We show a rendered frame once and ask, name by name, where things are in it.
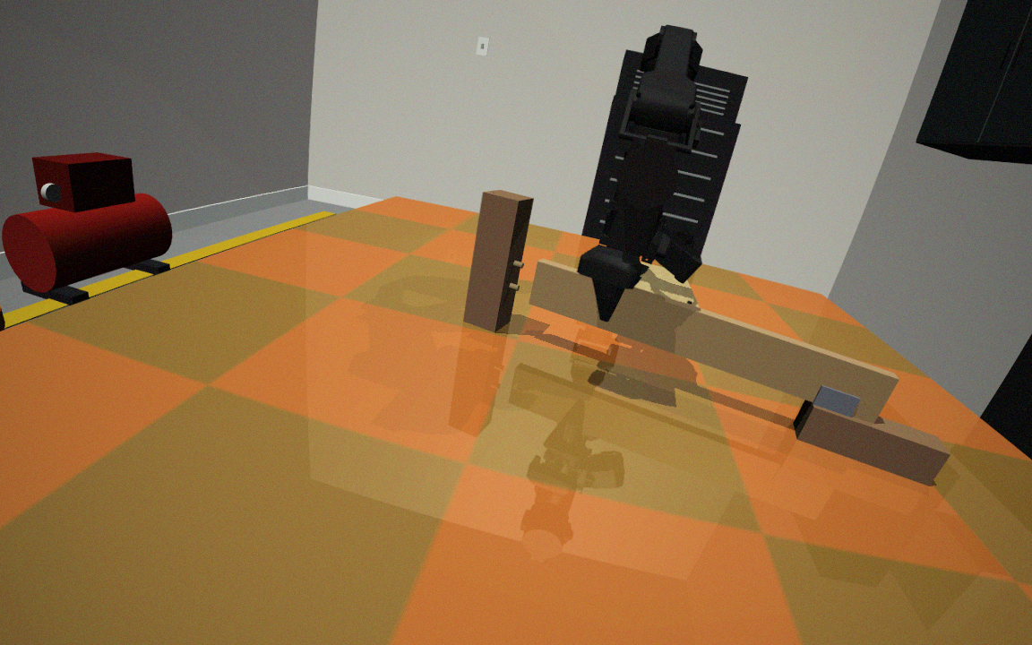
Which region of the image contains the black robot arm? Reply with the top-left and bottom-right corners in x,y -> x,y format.
616,25 -> 703,283

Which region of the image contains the long brown wooden rail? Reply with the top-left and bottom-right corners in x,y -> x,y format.
529,258 -> 899,424

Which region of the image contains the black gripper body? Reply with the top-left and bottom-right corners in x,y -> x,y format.
577,191 -> 663,288

